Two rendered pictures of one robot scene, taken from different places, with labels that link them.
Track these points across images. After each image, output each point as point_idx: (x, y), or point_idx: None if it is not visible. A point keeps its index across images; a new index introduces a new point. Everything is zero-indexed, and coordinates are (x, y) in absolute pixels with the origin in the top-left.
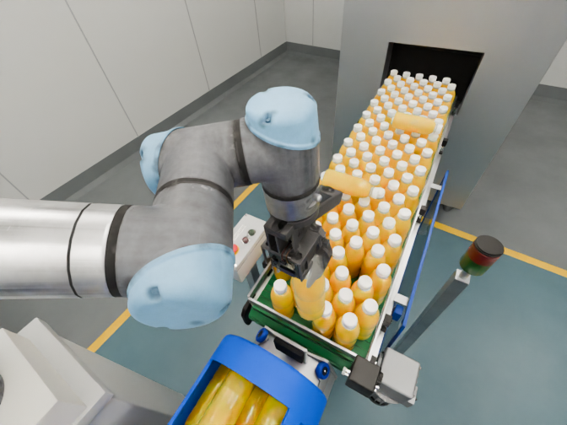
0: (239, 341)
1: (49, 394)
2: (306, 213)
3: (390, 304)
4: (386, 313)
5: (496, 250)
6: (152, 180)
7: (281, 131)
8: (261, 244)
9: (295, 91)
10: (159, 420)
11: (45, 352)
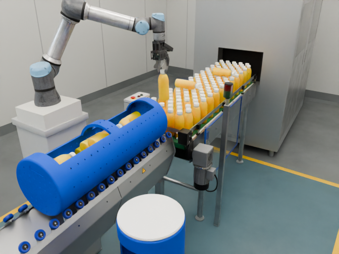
0: (138, 98)
1: (77, 99)
2: (162, 38)
3: (203, 130)
4: (201, 131)
5: (230, 83)
6: None
7: (157, 16)
8: None
9: (160, 12)
10: None
11: None
